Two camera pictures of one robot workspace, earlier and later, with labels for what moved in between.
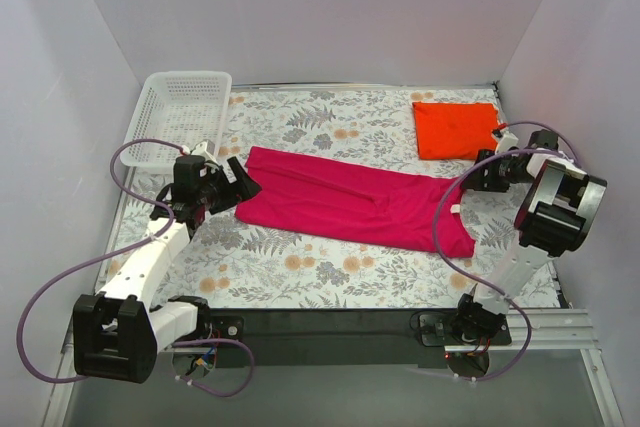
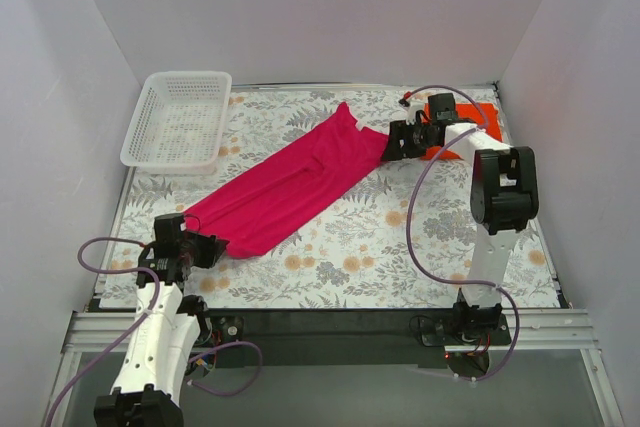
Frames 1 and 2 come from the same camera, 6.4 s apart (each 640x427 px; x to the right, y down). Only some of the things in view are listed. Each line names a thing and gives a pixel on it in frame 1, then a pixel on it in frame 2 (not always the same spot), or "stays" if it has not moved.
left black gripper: [232, 186] → [198, 251]
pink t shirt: [380, 208] → [255, 216]
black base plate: [340, 338] stays
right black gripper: [488, 173] → [405, 138]
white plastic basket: [178, 107] stays
